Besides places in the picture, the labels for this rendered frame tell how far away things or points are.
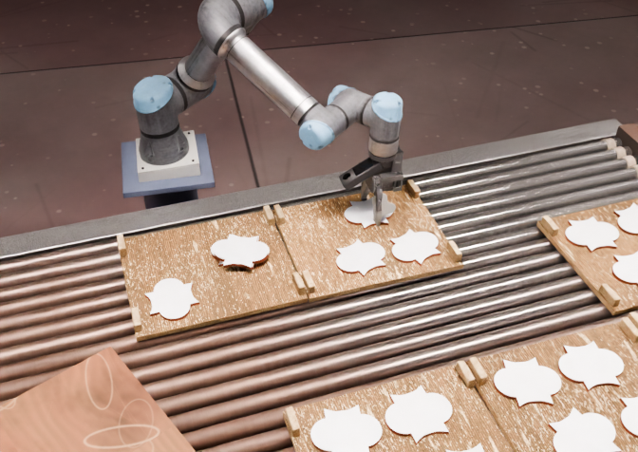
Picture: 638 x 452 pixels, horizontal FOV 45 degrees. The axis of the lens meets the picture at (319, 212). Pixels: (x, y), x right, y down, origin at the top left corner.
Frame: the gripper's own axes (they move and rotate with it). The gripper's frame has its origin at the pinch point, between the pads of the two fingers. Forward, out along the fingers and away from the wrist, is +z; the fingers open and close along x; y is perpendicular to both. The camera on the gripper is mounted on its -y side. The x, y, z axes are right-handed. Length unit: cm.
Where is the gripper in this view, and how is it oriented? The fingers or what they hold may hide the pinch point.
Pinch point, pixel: (368, 212)
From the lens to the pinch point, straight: 208.9
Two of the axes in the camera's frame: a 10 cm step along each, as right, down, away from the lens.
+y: 9.5, -1.6, 2.6
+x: -3.0, -6.1, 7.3
